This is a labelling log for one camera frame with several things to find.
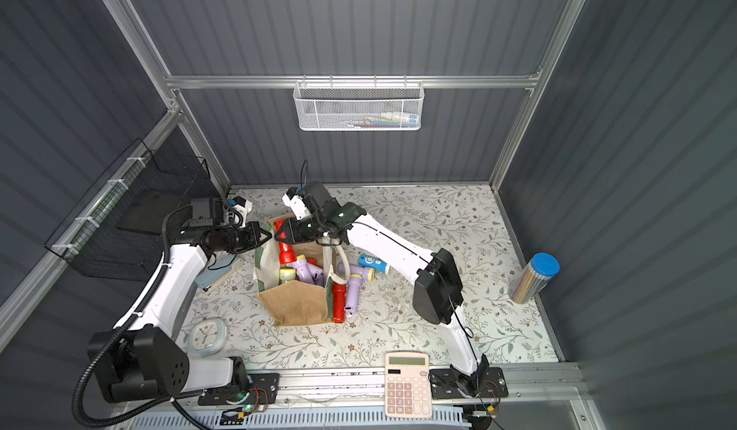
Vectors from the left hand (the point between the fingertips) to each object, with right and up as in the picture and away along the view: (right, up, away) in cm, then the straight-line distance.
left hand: (272, 236), depth 81 cm
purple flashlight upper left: (+24, -12, +11) cm, 29 cm away
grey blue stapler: (-8, -6, -14) cm, 17 cm away
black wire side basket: (-35, +3, -10) cm, 36 cm away
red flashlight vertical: (+6, -3, -6) cm, 9 cm away
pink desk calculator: (+38, -37, -7) cm, 54 cm away
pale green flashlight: (+4, -11, +2) cm, 12 cm away
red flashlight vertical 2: (+19, -20, +4) cm, 28 cm away
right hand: (+5, +1, -5) cm, 7 cm away
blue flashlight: (+29, -10, +13) cm, 33 cm away
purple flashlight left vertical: (+23, -17, +8) cm, 29 cm away
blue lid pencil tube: (+73, -11, -4) cm, 73 cm away
